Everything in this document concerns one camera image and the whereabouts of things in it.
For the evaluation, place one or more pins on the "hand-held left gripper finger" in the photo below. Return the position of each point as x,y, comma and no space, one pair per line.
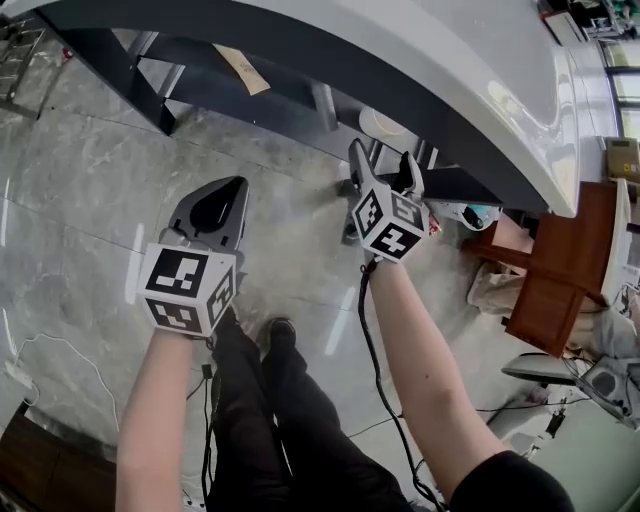
181,212
241,215

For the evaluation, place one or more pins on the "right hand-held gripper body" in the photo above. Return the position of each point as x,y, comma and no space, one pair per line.
390,225

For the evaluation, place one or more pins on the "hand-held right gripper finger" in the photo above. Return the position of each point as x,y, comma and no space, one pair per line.
359,167
411,181

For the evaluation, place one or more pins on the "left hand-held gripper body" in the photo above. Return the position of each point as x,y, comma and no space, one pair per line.
185,285

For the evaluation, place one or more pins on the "white ceramic cup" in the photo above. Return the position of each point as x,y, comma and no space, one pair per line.
382,122

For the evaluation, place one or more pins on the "person's right forearm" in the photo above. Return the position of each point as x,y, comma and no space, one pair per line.
425,375

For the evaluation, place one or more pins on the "person's left forearm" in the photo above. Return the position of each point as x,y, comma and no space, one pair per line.
150,425

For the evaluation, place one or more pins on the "white ceramic sink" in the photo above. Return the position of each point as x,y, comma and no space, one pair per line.
450,50

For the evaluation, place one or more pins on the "wooden sink cabinet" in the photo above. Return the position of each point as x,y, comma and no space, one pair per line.
560,260

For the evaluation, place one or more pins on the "dark metal frame stand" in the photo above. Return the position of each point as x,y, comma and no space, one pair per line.
20,65

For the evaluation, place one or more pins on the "red-label plastic bottle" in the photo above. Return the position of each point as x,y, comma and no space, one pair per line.
434,225

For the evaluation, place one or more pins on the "grey drain pipe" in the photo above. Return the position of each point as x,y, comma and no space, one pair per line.
324,107

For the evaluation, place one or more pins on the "white waste bucket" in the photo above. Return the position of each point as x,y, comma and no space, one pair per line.
475,215

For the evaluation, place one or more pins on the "person's black shoe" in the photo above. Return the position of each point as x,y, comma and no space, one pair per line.
277,330

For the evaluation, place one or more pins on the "white power strip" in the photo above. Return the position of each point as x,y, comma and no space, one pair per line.
20,375

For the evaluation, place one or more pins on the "person's black trousers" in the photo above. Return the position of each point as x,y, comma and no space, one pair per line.
300,440

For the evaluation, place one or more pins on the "cardboard box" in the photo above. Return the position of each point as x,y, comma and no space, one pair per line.
622,157

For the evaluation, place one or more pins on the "white rectangular basin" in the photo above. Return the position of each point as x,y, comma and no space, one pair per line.
620,240

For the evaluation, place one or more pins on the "dark brown wooden cabinet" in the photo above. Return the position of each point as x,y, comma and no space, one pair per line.
50,465

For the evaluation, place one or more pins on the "glass door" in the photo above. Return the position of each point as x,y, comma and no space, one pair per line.
625,90

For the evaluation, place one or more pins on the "grey floor equipment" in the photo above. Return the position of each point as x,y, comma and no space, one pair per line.
605,385

